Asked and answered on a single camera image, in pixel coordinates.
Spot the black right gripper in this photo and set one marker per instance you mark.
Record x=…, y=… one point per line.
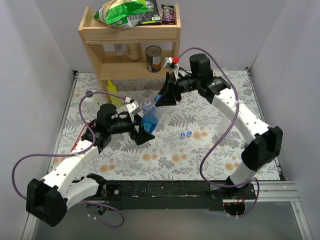
x=177, y=89

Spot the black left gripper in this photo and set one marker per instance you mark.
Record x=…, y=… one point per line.
x=135, y=130

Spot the blue label water bottle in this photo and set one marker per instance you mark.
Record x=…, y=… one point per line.
x=151, y=118
x=148, y=105

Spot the blue bottle cap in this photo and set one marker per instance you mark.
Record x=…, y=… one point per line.
x=158, y=97

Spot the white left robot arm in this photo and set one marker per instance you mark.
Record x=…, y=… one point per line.
x=49, y=199

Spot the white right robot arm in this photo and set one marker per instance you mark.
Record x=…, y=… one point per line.
x=263, y=142

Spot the beige cylinder bottle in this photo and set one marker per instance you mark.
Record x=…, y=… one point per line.
x=134, y=51

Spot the white bottle black cap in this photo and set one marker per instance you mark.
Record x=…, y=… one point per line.
x=92, y=102

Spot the clear crumpled plastic bottle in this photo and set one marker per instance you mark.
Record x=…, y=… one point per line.
x=222, y=127

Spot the tin can with label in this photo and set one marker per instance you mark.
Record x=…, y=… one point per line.
x=154, y=58

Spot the wooden shelf rack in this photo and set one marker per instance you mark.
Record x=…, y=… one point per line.
x=98, y=40

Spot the floral tablecloth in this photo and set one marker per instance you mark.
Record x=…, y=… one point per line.
x=167, y=157

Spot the red rectangular box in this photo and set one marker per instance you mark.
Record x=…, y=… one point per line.
x=78, y=138

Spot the black snack box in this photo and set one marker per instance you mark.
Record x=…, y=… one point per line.
x=152, y=17

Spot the brown candy bar pack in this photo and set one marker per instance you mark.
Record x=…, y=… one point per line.
x=168, y=16

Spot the green chip bag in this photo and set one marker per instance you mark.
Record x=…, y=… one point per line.
x=124, y=14

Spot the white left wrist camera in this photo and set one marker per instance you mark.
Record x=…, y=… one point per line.
x=132, y=106

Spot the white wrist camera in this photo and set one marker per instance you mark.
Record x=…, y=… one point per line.
x=171, y=63
x=132, y=106

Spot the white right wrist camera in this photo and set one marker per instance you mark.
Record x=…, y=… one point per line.
x=171, y=63

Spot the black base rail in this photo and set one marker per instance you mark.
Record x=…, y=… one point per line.
x=174, y=195

